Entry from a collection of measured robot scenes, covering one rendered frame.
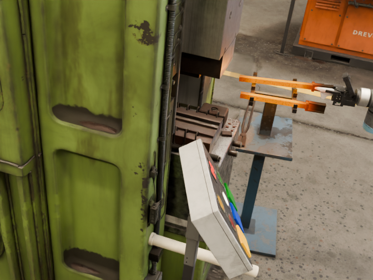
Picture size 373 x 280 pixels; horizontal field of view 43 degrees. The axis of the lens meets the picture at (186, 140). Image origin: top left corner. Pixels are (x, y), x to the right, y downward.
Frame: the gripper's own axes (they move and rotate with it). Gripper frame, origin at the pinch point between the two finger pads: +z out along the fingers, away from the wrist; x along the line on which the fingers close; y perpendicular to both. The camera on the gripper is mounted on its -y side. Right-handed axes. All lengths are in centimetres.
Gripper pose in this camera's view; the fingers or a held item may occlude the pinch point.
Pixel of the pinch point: (317, 86)
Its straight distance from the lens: 241.9
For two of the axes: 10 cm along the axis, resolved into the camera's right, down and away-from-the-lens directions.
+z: -9.8, -1.7, 1.0
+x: 1.8, -5.3, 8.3
